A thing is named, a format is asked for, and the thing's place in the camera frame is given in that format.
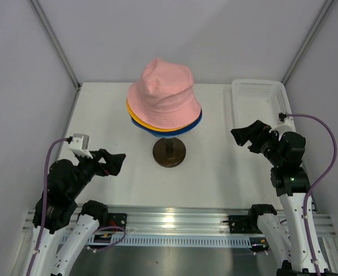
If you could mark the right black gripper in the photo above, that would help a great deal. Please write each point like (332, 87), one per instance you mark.
(255, 133)

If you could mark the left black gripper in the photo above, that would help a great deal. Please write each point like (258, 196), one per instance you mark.
(113, 164)

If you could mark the light blue bucket hat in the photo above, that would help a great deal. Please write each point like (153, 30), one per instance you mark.
(169, 134)

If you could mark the yellow bucket hat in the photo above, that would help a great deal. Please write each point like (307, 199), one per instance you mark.
(150, 127)

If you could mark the dark blue bucket hat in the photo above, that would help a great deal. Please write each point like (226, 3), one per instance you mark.
(145, 128)

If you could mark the pink hat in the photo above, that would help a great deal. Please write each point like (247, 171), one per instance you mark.
(163, 97)

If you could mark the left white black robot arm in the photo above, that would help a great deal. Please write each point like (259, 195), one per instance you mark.
(53, 212)

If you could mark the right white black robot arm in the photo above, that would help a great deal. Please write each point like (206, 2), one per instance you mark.
(296, 249)

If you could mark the white plastic basket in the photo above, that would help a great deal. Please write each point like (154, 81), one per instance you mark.
(255, 99)

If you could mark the dark wooden round stand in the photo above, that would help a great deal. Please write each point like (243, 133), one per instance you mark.
(169, 153)

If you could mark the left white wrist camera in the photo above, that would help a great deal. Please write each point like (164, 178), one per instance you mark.
(78, 145)

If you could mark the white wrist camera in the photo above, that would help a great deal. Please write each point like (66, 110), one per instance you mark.
(78, 145)
(285, 124)

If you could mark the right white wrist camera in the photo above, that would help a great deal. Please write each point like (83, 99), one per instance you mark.
(285, 124)

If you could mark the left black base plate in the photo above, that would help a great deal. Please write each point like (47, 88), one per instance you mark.
(117, 219)

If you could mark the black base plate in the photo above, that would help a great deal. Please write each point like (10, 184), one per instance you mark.
(117, 219)
(242, 224)

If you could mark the aluminium mounting rail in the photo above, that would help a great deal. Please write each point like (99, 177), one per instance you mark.
(186, 221)

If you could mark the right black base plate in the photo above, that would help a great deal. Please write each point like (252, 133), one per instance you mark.
(242, 224)

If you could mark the white slotted cable duct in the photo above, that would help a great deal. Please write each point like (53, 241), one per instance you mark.
(100, 241)

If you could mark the left aluminium frame post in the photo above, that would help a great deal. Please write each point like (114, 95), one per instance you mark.
(54, 41)

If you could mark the aluminium frame post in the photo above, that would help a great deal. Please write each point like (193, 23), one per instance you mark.
(309, 38)
(54, 41)

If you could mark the right aluminium frame post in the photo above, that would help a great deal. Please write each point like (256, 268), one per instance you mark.
(309, 38)

